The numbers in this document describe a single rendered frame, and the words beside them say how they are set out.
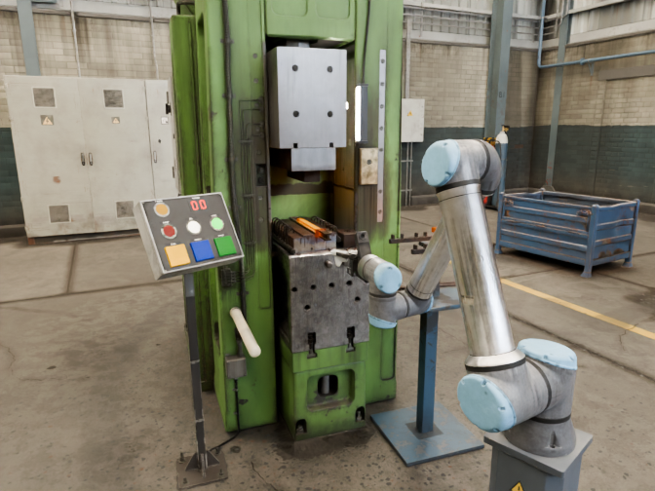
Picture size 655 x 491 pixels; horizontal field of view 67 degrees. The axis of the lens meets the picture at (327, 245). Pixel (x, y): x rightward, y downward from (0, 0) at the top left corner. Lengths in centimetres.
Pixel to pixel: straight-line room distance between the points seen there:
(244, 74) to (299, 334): 114
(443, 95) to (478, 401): 888
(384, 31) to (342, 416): 181
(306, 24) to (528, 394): 170
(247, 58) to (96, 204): 530
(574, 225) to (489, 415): 435
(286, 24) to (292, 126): 44
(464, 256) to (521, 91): 1005
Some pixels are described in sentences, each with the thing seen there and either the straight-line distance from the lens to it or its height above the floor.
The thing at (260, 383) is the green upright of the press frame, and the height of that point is 24.
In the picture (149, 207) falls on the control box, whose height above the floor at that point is 118.
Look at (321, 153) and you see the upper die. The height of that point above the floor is 134.
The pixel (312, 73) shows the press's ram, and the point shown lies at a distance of 215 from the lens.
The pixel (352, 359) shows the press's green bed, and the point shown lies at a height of 38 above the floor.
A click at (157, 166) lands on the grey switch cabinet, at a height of 96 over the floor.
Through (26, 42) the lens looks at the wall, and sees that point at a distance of 800.
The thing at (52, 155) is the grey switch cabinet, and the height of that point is 114.
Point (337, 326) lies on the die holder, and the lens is 229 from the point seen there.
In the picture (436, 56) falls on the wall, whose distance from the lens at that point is 990.
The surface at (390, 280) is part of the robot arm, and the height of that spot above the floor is 98.
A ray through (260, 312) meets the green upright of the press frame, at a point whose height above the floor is 60.
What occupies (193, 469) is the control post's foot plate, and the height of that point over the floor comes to 1.
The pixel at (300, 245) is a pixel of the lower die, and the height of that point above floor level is 94.
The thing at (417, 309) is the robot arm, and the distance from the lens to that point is 171.
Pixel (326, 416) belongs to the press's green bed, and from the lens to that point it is 249.
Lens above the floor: 145
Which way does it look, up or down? 13 degrees down
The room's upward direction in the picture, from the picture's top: straight up
